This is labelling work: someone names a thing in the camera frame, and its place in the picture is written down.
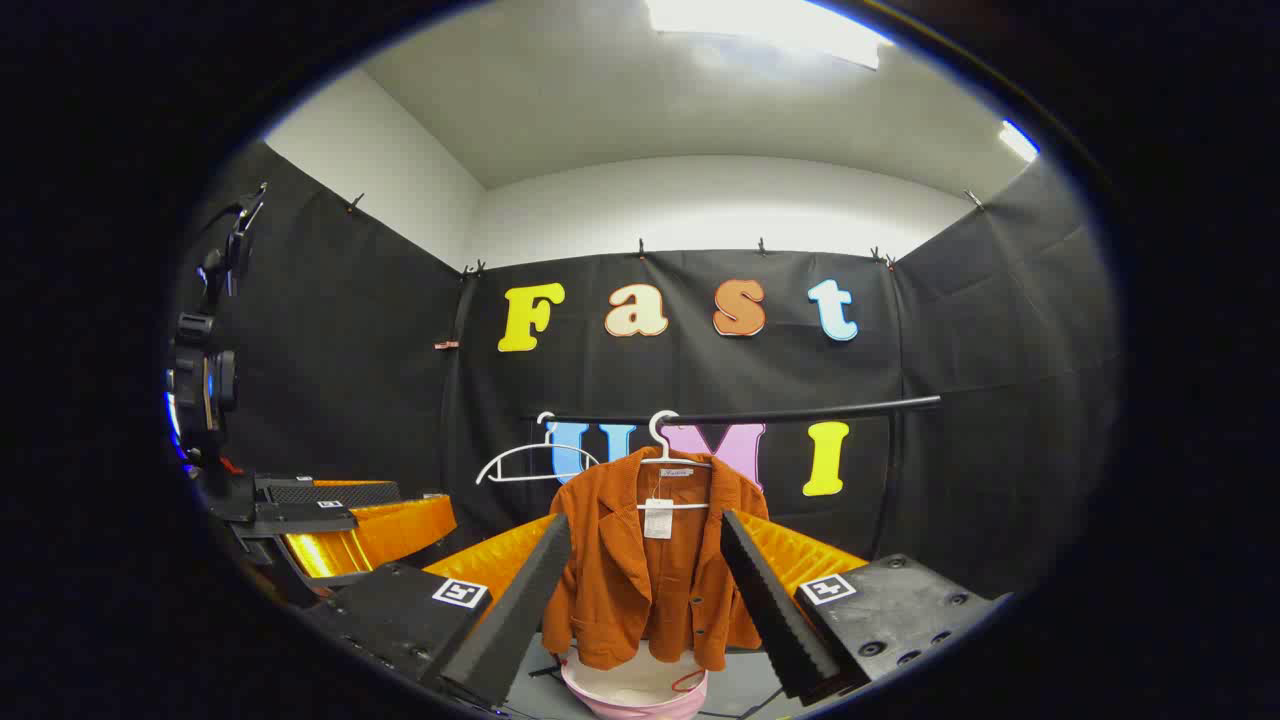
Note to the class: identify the white paper garment tag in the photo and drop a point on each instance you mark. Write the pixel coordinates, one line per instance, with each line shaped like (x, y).
(657, 520)

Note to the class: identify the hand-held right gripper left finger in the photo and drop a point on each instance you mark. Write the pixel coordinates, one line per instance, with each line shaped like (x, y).
(520, 610)

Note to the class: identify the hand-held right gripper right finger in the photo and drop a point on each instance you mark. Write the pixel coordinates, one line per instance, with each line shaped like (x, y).
(775, 610)

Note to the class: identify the small ceiling light panel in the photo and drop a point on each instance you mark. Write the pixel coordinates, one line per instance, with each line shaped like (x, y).
(1018, 141)

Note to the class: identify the black clothes rack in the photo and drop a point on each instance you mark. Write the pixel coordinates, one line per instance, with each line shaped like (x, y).
(800, 411)

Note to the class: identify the large ceiling light panel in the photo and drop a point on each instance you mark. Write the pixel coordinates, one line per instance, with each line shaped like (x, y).
(760, 25)

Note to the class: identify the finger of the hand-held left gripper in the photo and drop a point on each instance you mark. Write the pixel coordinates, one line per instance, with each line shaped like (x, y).
(330, 492)
(380, 535)

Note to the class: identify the white hanger with crossbar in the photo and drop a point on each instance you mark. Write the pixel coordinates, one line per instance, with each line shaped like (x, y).
(672, 461)

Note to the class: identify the empty white plastic hanger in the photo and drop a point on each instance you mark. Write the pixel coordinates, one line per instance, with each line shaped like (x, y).
(530, 447)

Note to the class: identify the black backdrop cloth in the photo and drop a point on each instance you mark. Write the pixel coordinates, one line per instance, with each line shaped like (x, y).
(350, 350)

